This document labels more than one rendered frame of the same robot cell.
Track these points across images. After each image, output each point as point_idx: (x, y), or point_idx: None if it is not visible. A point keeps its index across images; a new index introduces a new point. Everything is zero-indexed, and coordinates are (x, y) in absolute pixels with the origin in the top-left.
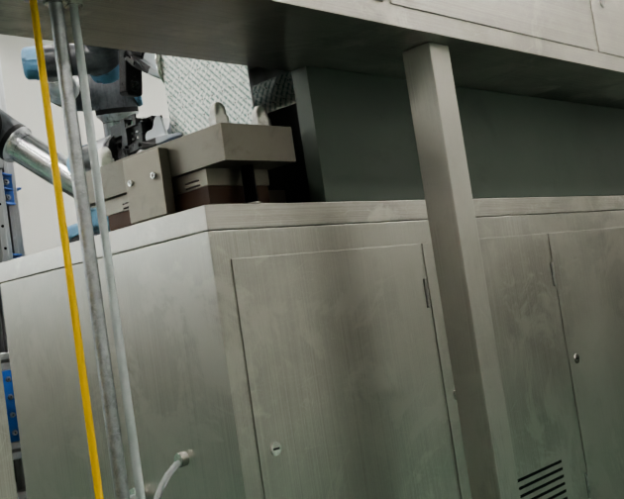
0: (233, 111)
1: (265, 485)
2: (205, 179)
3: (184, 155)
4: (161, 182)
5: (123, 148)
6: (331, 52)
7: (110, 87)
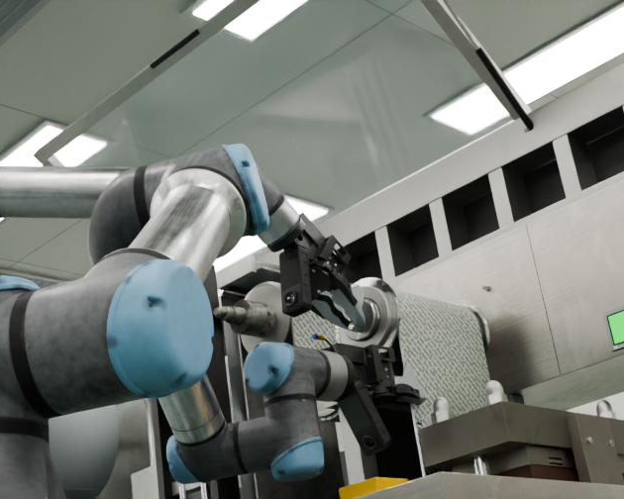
0: (477, 403)
1: None
2: None
3: (614, 437)
4: (616, 453)
5: (376, 380)
6: (548, 397)
7: None
